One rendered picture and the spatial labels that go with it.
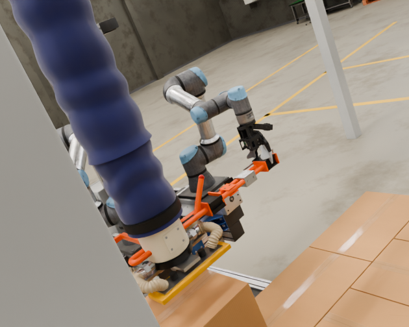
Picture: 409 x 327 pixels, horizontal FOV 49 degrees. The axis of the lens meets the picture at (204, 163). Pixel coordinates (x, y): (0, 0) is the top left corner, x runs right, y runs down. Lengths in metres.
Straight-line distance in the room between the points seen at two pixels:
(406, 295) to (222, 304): 0.82
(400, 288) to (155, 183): 1.19
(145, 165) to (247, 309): 0.68
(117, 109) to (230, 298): 0.80
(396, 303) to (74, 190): 1.84
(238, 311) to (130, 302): 1.35
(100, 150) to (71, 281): 1.12
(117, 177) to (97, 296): 1.13
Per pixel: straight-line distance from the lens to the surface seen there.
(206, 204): 1.74
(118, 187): 1.52
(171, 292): 1.59
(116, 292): 0.40
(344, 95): 5.09
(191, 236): 1.75
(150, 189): 1.52
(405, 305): 2.09
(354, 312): 2.11
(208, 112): 1.92
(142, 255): 1.63
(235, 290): 1.75
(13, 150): 0.36
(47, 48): 1.46
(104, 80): 1.45
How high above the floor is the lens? 1.93
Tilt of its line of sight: 18 degrees down
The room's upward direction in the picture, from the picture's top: 23 degrees counter-clockwise
